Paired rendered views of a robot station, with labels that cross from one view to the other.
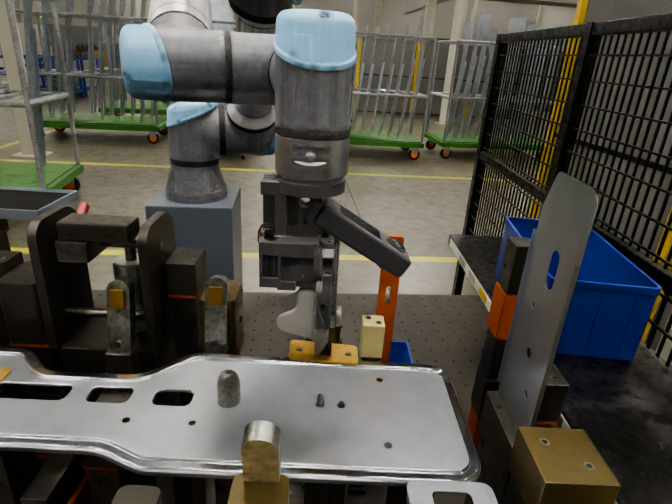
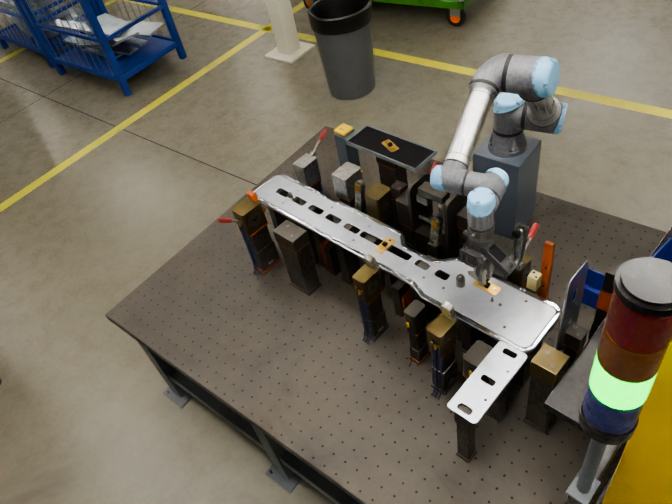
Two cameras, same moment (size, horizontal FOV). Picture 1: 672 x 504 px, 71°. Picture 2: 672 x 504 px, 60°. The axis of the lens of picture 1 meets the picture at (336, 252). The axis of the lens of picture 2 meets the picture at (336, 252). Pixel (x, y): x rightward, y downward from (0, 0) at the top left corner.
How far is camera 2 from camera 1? 141 cm
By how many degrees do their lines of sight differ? 49
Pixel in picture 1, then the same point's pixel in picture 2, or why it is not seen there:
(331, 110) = (479, 226)
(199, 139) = (508, 123)
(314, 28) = (473, 206)
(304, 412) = (484, 301)
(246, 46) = (469, 184)
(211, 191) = (513, 150)
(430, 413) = (533, 324)
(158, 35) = (441, 177)
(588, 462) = (554, 364)
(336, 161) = (483, 237)
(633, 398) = not seen: hidden behind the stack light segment
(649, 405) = not seen: hidden behind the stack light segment
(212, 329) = not seen: hidden behind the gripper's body
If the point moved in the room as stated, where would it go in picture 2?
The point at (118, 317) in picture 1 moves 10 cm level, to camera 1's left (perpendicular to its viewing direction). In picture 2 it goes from (434, 231) to (413, 221)
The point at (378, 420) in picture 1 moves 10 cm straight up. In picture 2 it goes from (509, 317) to (510, 297)
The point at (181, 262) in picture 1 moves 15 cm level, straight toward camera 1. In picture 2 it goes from (463, 216) to (451, 245)
